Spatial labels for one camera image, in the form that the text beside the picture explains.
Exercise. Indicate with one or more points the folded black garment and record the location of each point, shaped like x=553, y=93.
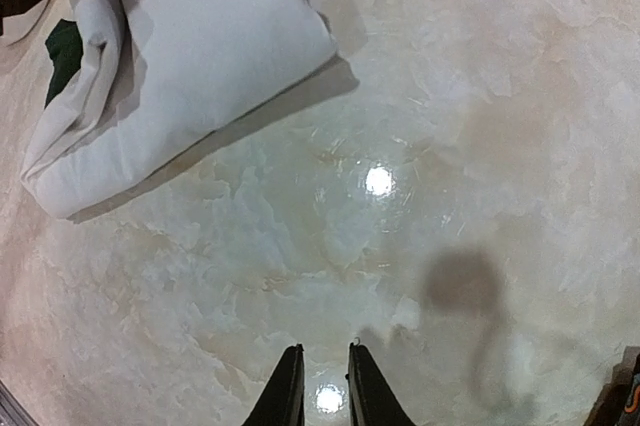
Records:
x=618, y=401

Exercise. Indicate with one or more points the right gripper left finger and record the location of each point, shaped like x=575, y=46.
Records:
x=281, y=402

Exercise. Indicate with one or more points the white cloth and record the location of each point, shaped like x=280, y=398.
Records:
x=157, y=76

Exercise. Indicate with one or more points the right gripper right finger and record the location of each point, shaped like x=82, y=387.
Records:
x=371, y=400

